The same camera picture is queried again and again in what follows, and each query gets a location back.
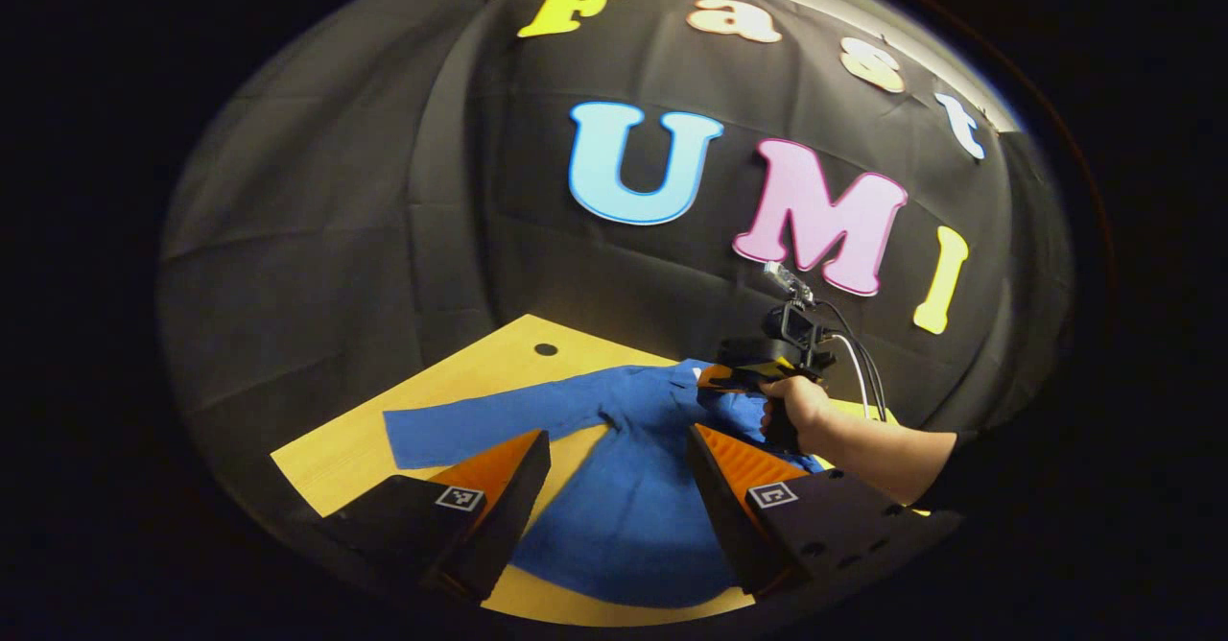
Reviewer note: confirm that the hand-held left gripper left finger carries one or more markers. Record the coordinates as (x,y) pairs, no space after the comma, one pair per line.
(508,516)

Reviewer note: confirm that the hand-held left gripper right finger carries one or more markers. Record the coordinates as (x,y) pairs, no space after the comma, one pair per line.
(715,507)

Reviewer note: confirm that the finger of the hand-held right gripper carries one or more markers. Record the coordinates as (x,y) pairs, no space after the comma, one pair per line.
(739,377)

